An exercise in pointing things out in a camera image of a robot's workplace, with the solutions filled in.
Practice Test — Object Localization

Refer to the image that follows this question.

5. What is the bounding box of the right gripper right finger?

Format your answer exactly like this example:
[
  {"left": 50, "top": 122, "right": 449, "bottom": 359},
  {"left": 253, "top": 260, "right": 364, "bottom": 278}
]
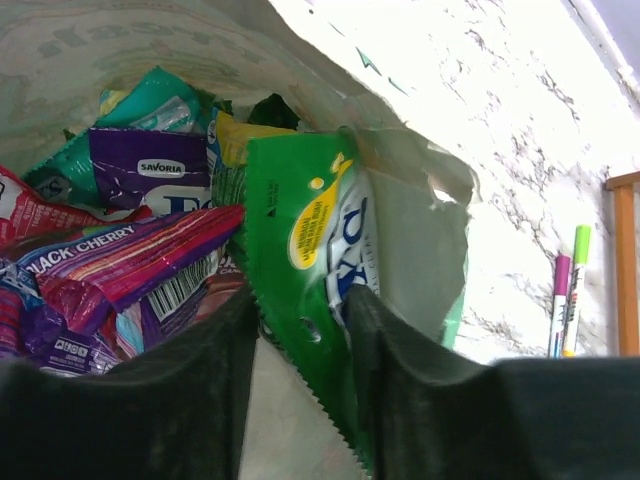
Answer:
[{"left": 346, "top": 285, "right": 639, "bottom": 479}]

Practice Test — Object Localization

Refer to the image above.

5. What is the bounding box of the orange wooden shelf rack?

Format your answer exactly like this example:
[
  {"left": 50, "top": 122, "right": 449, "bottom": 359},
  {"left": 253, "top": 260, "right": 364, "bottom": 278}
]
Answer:
[{"left": 605, "top": 171, "right": 639, "bottom": 356}]

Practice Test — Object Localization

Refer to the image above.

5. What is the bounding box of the purple snack packet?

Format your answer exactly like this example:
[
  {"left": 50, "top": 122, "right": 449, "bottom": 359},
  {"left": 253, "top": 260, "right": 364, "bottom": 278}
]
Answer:
[{"left": 88, "top": 128, "right": 211, "bottom": 216}]

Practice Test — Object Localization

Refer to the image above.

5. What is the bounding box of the green snack packet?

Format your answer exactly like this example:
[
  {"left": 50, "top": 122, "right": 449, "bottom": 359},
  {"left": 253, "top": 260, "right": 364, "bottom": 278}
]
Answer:
[{"left": 207, "top": 107, "right": 381, "bottom": 474}]

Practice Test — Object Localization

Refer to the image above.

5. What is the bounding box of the black cherry candy packet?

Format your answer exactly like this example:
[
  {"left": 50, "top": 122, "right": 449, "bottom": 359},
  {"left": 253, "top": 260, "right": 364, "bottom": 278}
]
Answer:
[{"left": 0, "top": 203, "right": 247, "bottom": 376}]

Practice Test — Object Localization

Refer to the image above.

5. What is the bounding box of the teal snack packet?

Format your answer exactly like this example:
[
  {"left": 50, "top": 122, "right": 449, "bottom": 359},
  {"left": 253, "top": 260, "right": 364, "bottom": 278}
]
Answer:
[{"left": 22, "top": 66, "right": 204, "bottom": 207}]

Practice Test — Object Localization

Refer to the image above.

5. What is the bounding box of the magenta cap marker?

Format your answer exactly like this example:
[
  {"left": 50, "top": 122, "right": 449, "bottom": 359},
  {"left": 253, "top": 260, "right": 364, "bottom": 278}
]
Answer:
[{"left": 548, "top": 255, "right": 571, "bottom": 358}]

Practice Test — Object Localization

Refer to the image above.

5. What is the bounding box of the green cap marker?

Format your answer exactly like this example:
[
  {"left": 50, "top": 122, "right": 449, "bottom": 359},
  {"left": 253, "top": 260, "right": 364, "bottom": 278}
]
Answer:
[{"left": 563, "top": 225, "right": 591, "bottom": 357}]

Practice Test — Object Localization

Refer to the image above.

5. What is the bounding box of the red snack packet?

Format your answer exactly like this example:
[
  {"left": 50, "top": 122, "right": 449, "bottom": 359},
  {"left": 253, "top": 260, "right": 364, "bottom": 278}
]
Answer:
[{"left": 1, "top": 167, "right": 152, "bottom": 246}]

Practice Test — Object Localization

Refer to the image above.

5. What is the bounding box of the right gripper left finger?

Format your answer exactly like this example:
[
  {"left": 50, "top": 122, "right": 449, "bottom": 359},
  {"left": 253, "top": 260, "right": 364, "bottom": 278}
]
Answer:
[{"left": 1, "top": 288, "right": 258, "bottom": 479}]

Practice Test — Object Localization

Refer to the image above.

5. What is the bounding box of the green printed paper bag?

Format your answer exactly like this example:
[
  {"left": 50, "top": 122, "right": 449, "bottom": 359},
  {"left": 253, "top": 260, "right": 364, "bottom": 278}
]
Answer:
[{"left": 0, "top": 0, "right": 484, "bottom": 480}]

